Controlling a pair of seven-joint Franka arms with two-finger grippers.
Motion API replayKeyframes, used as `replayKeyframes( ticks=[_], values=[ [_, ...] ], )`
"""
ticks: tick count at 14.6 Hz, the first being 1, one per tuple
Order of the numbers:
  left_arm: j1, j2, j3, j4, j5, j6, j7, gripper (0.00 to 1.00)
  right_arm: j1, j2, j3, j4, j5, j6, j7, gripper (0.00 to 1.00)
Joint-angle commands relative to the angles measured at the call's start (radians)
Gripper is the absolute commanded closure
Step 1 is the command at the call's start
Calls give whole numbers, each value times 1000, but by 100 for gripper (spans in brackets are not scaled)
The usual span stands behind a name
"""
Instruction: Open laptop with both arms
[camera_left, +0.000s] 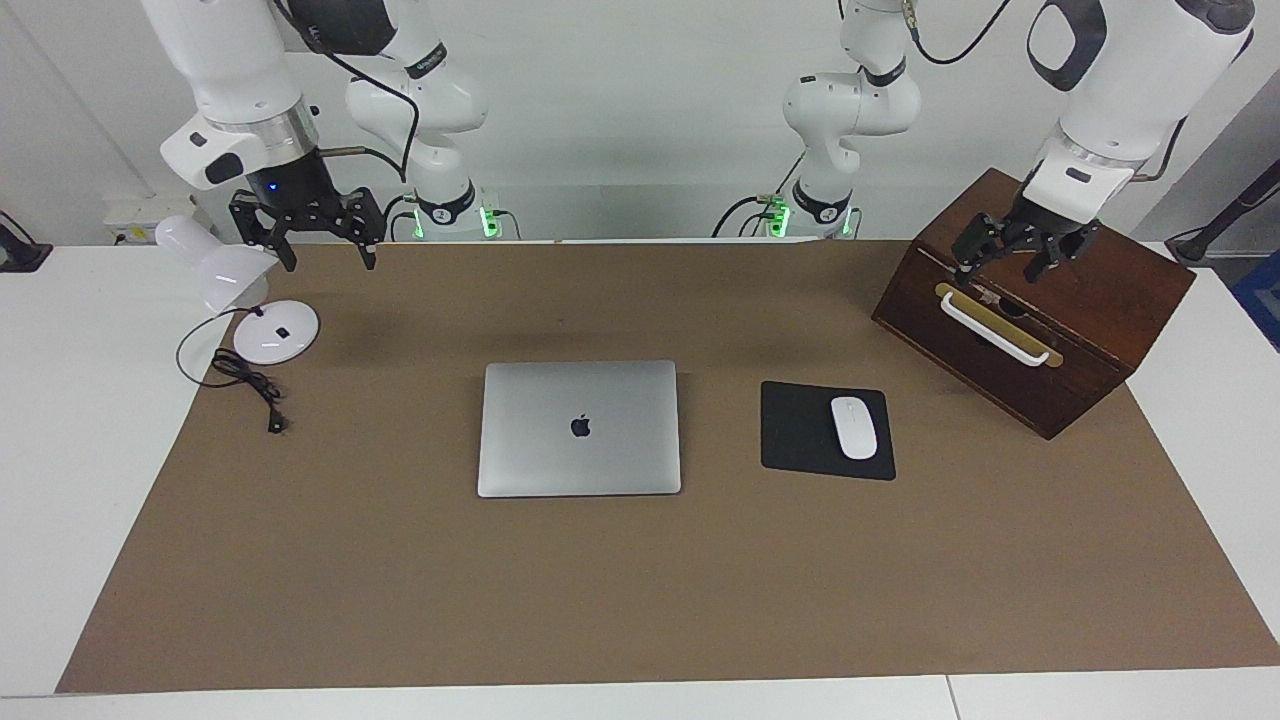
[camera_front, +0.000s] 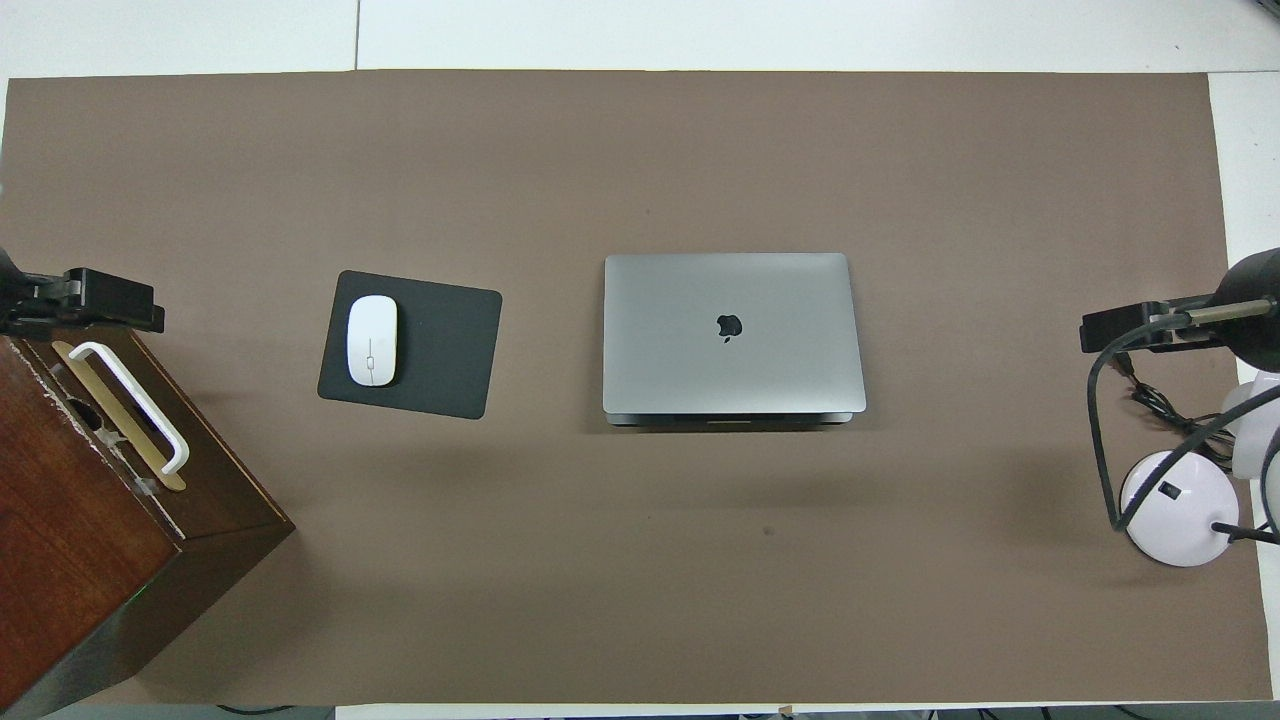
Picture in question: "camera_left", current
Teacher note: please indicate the white computer mouse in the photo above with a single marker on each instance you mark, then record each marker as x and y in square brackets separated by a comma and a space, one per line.
[853, 428]

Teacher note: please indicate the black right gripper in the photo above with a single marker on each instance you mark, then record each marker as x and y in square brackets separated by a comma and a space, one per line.
[295, 190]

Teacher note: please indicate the brown table mat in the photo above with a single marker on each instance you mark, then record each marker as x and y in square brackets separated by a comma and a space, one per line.
[640, 600]

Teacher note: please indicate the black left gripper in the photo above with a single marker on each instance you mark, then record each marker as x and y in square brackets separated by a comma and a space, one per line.
[1045, 228]

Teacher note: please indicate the silver laptop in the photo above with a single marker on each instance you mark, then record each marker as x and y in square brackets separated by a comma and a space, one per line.
[580, 430]

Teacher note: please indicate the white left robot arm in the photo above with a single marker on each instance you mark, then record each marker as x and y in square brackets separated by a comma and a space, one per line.
[1130, 80]

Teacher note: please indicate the white desk lamp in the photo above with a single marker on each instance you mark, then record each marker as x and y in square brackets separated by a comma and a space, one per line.
[275, 335]

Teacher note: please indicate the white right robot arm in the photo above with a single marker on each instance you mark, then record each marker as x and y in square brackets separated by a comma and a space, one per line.
[230, 60]

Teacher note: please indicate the blue bin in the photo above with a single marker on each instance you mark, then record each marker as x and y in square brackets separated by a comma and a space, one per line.
[1262, 300]

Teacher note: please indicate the black stand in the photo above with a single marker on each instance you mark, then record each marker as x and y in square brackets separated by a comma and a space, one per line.
[1215, 228]

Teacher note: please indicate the black clamp object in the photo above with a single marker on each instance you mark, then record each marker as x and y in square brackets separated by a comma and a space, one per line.
[20, 255]

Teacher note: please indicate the dark wooden box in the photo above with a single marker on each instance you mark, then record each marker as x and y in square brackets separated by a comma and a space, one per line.
[1100, 290]

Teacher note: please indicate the black mouse pad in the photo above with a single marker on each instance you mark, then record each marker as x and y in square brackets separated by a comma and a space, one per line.
[795, 430]

